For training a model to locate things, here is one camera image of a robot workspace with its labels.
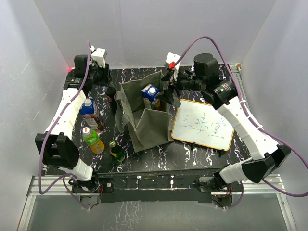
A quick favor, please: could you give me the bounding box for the Fontana pineapple juice carton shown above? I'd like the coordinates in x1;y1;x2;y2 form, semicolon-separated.
141;84;161;110

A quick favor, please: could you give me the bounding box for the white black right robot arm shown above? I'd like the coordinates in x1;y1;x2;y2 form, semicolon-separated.
158;52;291;191

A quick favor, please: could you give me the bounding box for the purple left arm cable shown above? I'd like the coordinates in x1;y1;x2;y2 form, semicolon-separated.
38;40;93;210

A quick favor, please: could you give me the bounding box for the yellow-framed whiteboard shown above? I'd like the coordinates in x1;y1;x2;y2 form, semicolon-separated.
171;99;234;151

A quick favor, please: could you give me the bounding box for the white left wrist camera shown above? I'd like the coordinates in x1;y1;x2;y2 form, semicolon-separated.
90;45;107;68

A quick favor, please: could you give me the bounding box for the grey-green canvas bag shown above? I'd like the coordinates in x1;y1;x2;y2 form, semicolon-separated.
115;71;174;152

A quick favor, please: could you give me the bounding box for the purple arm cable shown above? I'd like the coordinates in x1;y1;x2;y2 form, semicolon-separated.
38;40;93;210
174;36;308;210

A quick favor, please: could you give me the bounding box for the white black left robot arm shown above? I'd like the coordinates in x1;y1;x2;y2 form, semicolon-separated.
35;49;110;192

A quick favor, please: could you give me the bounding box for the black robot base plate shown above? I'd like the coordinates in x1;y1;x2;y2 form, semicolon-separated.
69;168;242;204

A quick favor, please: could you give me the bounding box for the green glass bottle front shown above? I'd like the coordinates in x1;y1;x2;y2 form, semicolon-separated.
109;140;126;164

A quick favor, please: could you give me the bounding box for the dark cola bottle red label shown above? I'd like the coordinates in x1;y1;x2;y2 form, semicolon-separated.
105;85;117;115

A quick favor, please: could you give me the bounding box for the blue red juice carton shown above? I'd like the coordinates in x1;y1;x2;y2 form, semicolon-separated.
79;98;104;133

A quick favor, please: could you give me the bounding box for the aluminium frame rail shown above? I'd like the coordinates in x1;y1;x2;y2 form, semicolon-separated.
16;64;298;231

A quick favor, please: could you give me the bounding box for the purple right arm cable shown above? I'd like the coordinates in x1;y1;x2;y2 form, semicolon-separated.
174;36;308;210

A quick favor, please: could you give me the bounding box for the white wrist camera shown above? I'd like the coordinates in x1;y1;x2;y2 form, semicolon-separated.
165;52;180;80
90;45;107;68

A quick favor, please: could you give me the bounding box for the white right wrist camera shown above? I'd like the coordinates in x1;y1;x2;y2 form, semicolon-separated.
165;52;180;80

